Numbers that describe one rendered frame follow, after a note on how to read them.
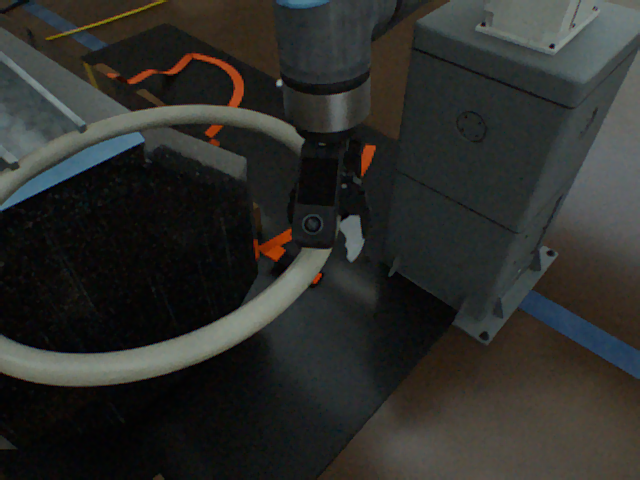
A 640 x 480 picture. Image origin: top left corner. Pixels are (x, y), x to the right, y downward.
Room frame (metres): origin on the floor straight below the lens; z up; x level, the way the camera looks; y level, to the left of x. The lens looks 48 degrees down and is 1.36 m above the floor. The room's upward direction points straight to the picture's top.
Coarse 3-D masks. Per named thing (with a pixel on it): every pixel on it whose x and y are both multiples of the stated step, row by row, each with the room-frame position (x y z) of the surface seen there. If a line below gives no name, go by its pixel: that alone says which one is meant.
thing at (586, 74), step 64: (448, 64) 1.07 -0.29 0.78; (512, 64) 0.97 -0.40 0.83; (576, 64) 0.95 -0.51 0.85; (448, 128) 1.05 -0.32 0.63; (512, 128) 0.95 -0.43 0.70; (576, 128) 0.95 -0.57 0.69; (448, 192) 1.02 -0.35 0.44; (512, 192) 0.91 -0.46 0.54; (384, 256) 1.13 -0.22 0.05; (448, 256) 0.99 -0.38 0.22; (512, 256) 0.90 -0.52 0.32
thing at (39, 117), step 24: (0, 72) 0.75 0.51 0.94; (24, 72) 0.72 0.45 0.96; (0, 96) 0.71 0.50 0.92; (24, 96) 0.72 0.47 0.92; (48, 96) 0.68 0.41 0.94; (0, 120) 0.66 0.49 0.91; (24, 120) 0.67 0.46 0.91; (48, 120) 0.68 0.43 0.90; (72, 120) 0.64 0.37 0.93; (0, 144) 0.62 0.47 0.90; (24, 144) 0.62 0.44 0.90; (0, 168) 0.57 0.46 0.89; (48, 168) 0.59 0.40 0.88
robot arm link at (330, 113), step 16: (368, 80) 0.45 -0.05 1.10; (288, 96) 0.44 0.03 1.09; (304, 96) 0.43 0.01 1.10; (320, 96) 0.42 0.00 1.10; (336, 96) 0.42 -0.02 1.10; (352, 96) 0.43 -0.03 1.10; (368, 96) 0.45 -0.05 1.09; (288, 112) 0.44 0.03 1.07; (304, 112) 0.43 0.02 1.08; (320, 112) 0.42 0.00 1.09; (336, 112) 0.42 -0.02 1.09; (352, 112) 0.43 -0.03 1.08; (368, 112) 0.45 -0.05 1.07; (304, 128) 0.43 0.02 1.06; (320, 128) 0.42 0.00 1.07; (336, 128) 0.42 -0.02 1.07
